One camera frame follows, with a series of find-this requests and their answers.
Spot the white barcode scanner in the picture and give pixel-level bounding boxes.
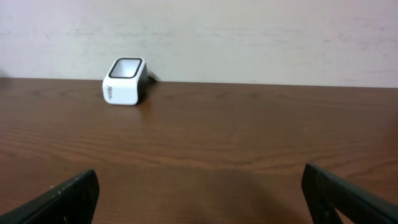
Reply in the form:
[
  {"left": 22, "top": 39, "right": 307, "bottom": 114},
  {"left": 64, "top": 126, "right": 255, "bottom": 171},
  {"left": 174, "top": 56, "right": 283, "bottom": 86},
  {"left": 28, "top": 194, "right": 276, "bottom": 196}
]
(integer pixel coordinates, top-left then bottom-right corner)
[{"left": 102, "top": 57, "right": 149, "bottom": 105}]

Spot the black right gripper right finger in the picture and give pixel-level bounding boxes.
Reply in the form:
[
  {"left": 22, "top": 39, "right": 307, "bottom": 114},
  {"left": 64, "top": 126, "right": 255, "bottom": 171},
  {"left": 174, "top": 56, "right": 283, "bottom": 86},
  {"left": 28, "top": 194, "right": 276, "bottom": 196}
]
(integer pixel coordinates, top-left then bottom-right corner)
[{"left": 301, "top": 163, "right": 397, "bottom": 223}]

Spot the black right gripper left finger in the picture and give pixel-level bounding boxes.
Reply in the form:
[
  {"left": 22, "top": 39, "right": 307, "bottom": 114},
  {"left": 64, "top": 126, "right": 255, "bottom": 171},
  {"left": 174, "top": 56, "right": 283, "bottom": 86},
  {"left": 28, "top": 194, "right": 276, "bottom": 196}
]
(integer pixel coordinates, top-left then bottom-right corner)
[{"left": 1, "top": 169, "right": 100, "bottom": 224}]

